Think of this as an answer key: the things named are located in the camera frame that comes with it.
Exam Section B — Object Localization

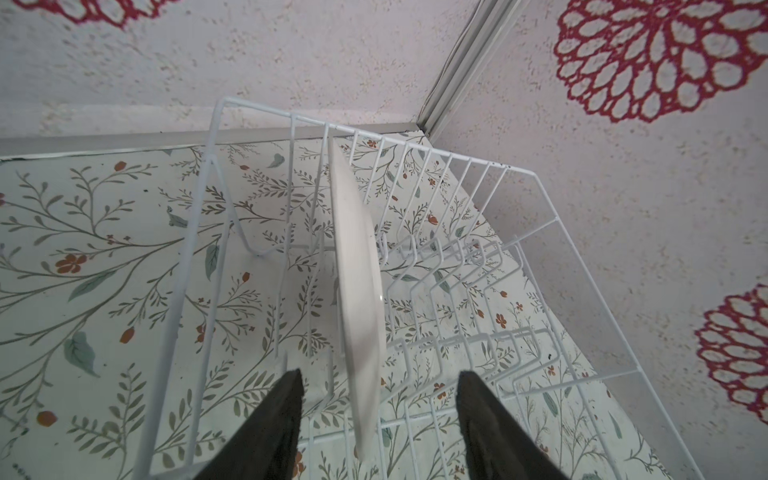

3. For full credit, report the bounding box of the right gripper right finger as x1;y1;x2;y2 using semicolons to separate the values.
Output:
456;371;566;480

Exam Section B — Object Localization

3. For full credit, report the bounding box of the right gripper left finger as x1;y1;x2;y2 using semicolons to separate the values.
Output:
195;369;304;480

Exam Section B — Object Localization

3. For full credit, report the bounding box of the white wire dish rack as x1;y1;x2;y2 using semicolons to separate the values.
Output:
131;96;705;479

